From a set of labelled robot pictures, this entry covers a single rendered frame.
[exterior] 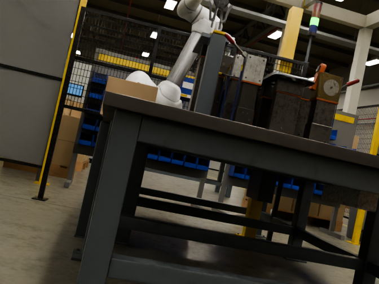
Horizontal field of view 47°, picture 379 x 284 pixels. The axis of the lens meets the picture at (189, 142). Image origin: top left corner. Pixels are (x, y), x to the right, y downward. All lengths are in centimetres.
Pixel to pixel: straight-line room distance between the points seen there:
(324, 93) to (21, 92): 323
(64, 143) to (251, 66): 373
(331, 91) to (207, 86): 55
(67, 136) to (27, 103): 98
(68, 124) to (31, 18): 136
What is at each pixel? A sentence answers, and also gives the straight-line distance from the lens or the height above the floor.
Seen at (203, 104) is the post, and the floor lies 81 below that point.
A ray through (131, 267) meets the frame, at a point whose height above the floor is 21.
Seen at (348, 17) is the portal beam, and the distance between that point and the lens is 781.
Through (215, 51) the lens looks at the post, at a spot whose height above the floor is 106.
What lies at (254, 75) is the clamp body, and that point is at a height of 98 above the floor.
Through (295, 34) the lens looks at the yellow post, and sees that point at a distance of 385.
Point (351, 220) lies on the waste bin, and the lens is 587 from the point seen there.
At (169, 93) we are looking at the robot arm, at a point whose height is 93.
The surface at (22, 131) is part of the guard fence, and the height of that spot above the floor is 47.
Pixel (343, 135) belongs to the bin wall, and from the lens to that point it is 553.
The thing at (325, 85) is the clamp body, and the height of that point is 101.
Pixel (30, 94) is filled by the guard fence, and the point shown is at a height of 84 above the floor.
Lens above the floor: 57
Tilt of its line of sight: 2 degrees up
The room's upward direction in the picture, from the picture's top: 12 degrees clockwise
